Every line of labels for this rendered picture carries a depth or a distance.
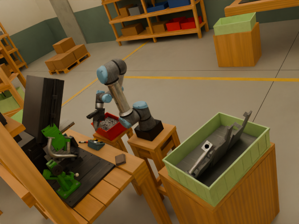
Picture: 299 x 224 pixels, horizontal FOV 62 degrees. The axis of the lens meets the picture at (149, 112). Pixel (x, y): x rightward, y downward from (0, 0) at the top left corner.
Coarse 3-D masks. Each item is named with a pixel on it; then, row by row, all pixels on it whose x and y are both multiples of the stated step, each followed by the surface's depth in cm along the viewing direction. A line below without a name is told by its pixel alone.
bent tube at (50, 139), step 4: (48, 140) 193; (48, 144) 193; (48, 148) 193; (48, 152) 193; (52, 152) 194; (52, 156) 195; (56, 156) 196; (60, 156) 197; (64, 156) 199; (68, 156) 201; (72, 156) 203; (76, 156) 205
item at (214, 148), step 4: (212, 148) 142; (216, 148) 139; (212, 152) 143; (212, 156) 146; (208, 160) 148; (200, 164) 161; (204, 164) 146; (208, 164) 159; (200, 168) 144; (204, 168) 155; (200, 172) 152; (196, 176) 152
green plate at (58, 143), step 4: (44, 128) 195; (48, 128) 197; (52, 128) 198; (56, 128) 200; (44, 132) 195; (48, 132) 196; (52, 132) 198; (56, 132) 200; (60, 132) 202; (48, 136) 196; (52, 136) 198; (56, 136) 200; (60, 136) 202; (52, 140) 198; (56, 140) 200; (60, 140) 202; (64, 140) 204; (52, 144) 198; (56, 144) 199; (60, 144) 201; (64, 144) 203; (56, 148) 199; (60, 148) 201
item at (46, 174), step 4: (44, 172) 169; (48, 172) 168; (64, 172) 178; (72, 172) 184; (44, 176) 168; (48, 176) 169; (52, 176) 172; (56, 176) 174; (64, 176) 178; (68, 176) 182; (72, 176) 183
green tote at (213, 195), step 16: (208, 128) 190; (256, 128) 171; (192, 144) 184; (256, 144) 159; (176, 160) 178; (240, 160) 152; (256, 160) 163; (176, 176) 168; (224, 176) 145; (240, 176) 156; (208, 192) 142; (224, 192) 150
